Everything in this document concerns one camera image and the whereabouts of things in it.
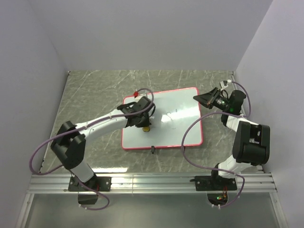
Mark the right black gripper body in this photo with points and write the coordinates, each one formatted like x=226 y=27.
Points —
x=221 y=103

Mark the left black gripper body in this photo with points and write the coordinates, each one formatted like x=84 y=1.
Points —
x=146 y=121

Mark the yellow bone-shaped eraser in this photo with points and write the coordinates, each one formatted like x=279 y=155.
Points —
x=146 y=129

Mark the pink framed whiteboard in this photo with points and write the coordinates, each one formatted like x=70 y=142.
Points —
x=175 y=111

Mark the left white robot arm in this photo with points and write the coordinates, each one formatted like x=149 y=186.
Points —
x=72 y=139

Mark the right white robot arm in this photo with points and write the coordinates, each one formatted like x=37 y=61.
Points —
x=251 y=145

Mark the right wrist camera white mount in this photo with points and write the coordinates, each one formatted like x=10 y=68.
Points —
x=224 y=84

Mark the left wrist camera red cap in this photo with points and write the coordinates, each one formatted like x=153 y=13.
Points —
x=137 y=94

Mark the aluminium mounting rail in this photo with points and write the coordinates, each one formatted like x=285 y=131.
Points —
x=146 y=183

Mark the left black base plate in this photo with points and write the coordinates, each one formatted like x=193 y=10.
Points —
x=102 y=184

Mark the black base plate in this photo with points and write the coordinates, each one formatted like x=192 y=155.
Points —
x=102 y=184
x=208 y=183

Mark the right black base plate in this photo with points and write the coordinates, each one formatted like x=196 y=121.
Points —
x=208 y=183

